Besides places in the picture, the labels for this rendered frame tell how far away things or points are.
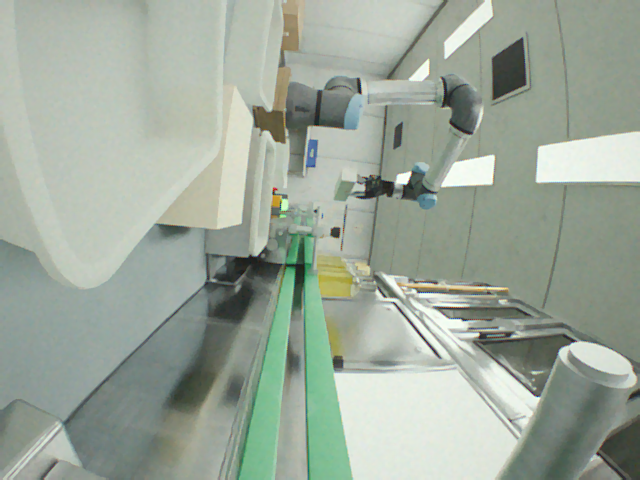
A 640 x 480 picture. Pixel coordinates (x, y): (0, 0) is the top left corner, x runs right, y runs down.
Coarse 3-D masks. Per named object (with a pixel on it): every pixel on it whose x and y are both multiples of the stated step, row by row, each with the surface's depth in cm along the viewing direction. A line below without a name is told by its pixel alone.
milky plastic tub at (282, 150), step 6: (276, 144) 104; (282, 144) 104; (288, 144) 114; (276, 150) 103; (282, 150) 103; (288, 150) 120; (276, 156) 103; (282, 156) 102; (288, 156) 124; (276, 162) 103; (282, 162) 102; (276, 168) 103; (282, 168) 102; (276, 174) 109; (282, 174) 106; (276, 180) 117; (282, 180) 113
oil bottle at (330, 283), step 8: (320, 272) 76; (328, 272) 76; (336, 272) 77; (320, 280) 72; (328, 280) 72; (336, 280) 73; (344, 280) 73; (352, 280) 73; (320, 288) 73; (328, 288) 73; (336, 288) 73; (344, 288) 73; (352, 288) 73; (360, 288) 75; (344, 296) 74; (352, 296) 74
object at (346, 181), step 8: (344, 168) 109; (352, 168) 109; (344, 176) 108; (352, 176) 108; (336, 184) 124; (344, 184) 112; (352, 184) 111; (336, 192) 121; (336, 200) 131; (344, 200) 130
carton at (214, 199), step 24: (240, 96) 30; (240, 120) 32; (240, 144) 33; (216, 168) 27; (240, 168) 35; (192, 192) 27; (216, 192) 28; (240, 192) 37; (168, 216) 28; (192, 216) 28; (216, 216) 28; (240, 216) 39
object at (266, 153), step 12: (264, 132) 44; (264, 144) 43; (264, 156) 44; (264, 168) 59; (264, 180) 60; (264, 192) 60; (252, 204) 46; (264, 204) 61; (252, 216) 46; (264, 216) 61; (252, 228) 45; (264, 228) 61; (252, 240) 46; (264, 240) 59; (252, 252) 47
